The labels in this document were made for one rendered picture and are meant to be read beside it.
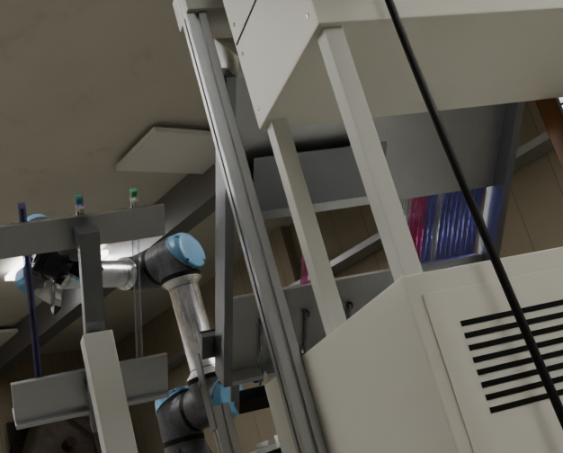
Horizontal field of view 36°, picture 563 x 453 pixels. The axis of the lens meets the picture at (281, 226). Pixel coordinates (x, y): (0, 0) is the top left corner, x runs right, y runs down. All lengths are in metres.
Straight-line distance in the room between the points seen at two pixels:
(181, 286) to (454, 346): 1.41
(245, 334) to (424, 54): 0.82
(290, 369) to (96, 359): 0.47
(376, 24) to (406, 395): 0.53
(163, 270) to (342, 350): 1.20
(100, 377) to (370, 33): 0.87
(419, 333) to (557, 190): 5.84
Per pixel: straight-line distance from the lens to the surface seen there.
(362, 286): 2.04
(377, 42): 1.36
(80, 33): 5.07
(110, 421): 1.76
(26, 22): 4.92
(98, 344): 1.79
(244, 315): 1.94
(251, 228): 1.53
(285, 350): 1.48
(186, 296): 2.43
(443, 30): 1.40
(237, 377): 1.99
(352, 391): 1.32
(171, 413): 2.45
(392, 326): 1.16
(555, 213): 6.92
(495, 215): 2.12
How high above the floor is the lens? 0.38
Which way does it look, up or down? 18 degrees up
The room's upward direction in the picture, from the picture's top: 16 degrees counter-clockwise
